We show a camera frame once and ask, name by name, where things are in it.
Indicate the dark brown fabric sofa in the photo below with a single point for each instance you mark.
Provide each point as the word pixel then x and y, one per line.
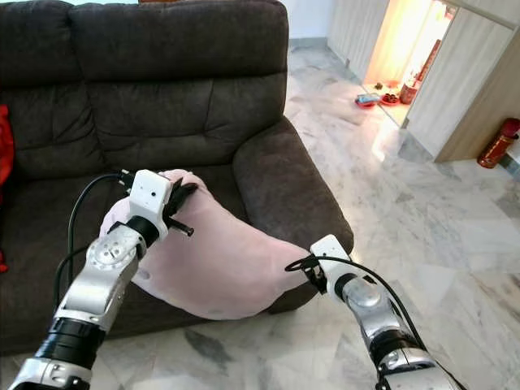
pixel 179 106

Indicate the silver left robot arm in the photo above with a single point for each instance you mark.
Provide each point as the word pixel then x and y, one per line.
pixel 101 284

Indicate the red fire extinguisher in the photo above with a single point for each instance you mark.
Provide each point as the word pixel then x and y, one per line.
pixel 500 145

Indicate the red cushion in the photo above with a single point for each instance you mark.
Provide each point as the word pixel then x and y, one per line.
pixel 4 146

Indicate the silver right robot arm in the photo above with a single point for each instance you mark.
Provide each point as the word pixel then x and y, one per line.
pixel 374 305

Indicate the ribbed beige cabinet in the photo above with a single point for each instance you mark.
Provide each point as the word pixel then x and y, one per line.
pixel 353 32

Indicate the tall red tablet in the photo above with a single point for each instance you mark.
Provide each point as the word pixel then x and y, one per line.
pixel 429 58

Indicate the small red bowl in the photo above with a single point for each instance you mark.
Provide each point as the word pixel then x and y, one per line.
pixel 389 98

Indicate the red urn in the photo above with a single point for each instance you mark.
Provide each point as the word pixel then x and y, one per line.
pixel 409 91

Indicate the ribbed cabinet with wooden side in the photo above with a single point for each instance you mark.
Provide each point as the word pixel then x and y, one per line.
pixel 455 89

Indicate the pink plush pillow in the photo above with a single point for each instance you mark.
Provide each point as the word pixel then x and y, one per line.
pixel 227 268

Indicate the red bowl with blue contents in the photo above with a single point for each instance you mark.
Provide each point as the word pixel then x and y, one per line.
pixel 366 100

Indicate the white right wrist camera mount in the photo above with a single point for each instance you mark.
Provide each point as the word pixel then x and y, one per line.
pixel 329 250

